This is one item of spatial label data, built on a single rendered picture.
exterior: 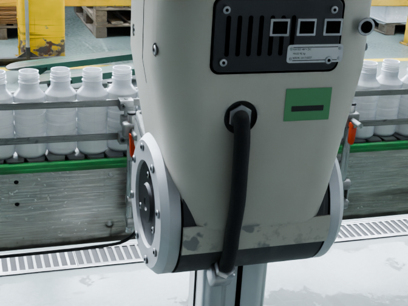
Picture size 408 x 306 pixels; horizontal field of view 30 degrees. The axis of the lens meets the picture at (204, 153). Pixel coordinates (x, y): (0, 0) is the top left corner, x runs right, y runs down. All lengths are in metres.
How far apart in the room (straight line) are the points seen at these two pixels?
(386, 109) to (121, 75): 0.59
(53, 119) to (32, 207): 0.17
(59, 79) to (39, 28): 4.55
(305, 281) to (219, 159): 2.37
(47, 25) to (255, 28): 5.30
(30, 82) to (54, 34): 4.58
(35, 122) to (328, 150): 0.77
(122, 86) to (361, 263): 2.01
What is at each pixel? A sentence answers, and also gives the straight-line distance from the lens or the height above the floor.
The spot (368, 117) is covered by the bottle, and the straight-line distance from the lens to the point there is 1.67.
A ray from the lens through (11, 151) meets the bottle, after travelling 1.48.
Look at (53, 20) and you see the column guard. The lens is 6.00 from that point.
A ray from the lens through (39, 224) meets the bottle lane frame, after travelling 1.52.
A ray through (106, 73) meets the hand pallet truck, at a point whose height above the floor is 0.10.
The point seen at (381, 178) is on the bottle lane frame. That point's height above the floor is 0.92.
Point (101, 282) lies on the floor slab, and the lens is 3.01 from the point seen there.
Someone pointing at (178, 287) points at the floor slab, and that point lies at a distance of 2.99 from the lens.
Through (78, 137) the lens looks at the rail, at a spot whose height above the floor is 1.04.
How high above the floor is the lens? 1.55
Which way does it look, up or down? 21 degrees down
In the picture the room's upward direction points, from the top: 3 degrees clockwise
